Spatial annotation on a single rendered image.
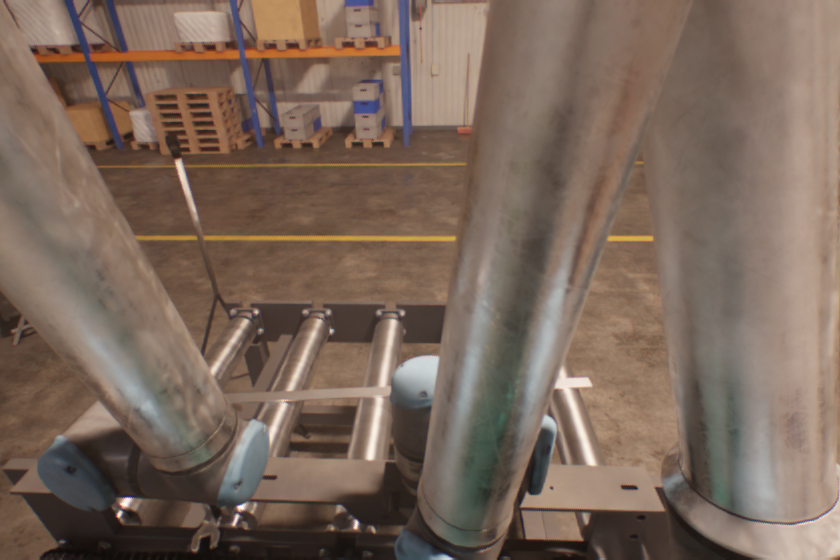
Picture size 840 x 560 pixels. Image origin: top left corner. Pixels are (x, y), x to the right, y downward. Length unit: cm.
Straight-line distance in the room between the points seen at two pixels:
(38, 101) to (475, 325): 28
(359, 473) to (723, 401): 66
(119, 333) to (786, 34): 45
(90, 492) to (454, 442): 42
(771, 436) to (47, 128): 51
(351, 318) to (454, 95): 811
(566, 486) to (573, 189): 75
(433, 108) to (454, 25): 151
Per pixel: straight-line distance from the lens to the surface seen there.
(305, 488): 92
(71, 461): 61
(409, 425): 60
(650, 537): 112
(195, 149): 907
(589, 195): 22
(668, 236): 36
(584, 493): 92
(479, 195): 23
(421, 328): 182
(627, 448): 264
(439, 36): 956
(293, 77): 1004
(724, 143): 33
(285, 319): 191
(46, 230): 35
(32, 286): 37
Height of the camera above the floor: 189
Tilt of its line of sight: 30 degrees down
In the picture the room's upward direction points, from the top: 1 degrees counter-clockwise
